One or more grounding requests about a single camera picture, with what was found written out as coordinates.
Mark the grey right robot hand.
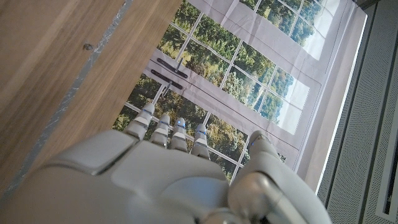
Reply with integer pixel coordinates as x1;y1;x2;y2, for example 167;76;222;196
0;102;333;224

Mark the printed window backdrop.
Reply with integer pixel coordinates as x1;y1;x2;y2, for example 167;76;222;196
111;0;368;194

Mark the white ceiling slot vent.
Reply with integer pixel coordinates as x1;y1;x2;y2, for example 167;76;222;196
374;105;398;222

